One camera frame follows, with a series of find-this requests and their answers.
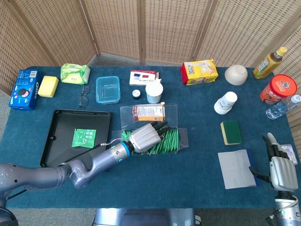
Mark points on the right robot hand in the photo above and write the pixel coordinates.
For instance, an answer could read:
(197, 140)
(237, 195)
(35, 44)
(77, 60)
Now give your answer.
(282, 171)

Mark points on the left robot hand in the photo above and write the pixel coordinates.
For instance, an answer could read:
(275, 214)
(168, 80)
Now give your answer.
(145, 137)

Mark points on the transparent plastic box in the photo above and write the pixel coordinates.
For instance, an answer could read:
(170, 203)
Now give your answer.
(125, 115)

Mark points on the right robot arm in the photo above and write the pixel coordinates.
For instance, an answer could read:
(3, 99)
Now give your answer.
(288, 212)

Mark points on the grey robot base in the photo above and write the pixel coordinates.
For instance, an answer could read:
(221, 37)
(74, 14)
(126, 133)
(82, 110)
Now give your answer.
(141, 217)

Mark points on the row of green sachets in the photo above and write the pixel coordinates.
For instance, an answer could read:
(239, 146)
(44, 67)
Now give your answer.
(169, 143)

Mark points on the white box red blue print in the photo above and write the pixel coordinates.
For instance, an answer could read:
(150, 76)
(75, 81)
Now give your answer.
(143, 77)

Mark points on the green packet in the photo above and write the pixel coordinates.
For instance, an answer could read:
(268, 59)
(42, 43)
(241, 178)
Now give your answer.
(84, 138)

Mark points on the yellow red snack bag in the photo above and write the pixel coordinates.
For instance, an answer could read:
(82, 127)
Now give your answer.
(200, 71)

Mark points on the yellow-capped tea bottle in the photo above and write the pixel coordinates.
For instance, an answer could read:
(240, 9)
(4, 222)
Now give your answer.
(266, 64)

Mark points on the blue Oreo box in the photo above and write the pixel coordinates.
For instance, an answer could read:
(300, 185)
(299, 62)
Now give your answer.
(23, 94)

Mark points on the small clear purple pack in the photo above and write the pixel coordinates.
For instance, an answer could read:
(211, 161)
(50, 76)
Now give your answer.
(291, 153)

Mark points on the brown orange carton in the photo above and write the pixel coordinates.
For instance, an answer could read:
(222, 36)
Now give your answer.
(148, 113)

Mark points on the light blue paper cup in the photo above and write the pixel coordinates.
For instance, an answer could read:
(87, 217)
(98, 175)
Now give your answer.
(154, 94)

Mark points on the small round black white jar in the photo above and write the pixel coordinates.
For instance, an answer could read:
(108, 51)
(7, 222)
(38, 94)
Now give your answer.
(136, 94)

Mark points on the grey cloth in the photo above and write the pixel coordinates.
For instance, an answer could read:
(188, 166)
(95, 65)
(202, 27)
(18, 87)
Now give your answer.
(232, 169)

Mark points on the blue felt table cover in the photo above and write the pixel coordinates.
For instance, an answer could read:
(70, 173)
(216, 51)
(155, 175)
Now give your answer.
(164, 183)

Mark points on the clear water bottle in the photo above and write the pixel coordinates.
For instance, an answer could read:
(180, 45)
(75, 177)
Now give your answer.
(279, 108)

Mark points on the green yellow scrub sponge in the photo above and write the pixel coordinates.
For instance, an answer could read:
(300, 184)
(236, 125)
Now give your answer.
(231, 132)

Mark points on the blue-rimmed clear food container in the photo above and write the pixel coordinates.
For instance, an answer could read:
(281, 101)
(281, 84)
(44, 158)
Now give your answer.
(97, 94)

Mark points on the thin-framed eyeglasses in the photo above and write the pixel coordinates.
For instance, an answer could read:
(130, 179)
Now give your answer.
(82, 101)

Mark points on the orange canister red lid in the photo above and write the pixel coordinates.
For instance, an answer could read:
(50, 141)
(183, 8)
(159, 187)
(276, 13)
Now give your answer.
(279, 88)

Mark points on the stack of white paper cups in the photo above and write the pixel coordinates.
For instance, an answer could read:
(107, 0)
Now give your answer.
(224, 103)

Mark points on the black plastic tray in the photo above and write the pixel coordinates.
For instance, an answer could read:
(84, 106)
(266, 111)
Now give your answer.
(58, 141)

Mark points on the green tissue pack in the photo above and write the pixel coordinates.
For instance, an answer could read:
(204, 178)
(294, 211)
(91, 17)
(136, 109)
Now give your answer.
(75, 74)

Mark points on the beige bowl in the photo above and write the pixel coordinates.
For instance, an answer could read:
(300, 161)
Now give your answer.
(235, 75)

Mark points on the plain yellow sponge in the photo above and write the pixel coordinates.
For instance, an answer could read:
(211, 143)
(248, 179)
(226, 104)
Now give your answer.
(48, 86)

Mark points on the wicker folding screen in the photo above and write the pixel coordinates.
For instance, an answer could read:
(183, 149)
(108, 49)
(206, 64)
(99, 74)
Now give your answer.
(164, 28)

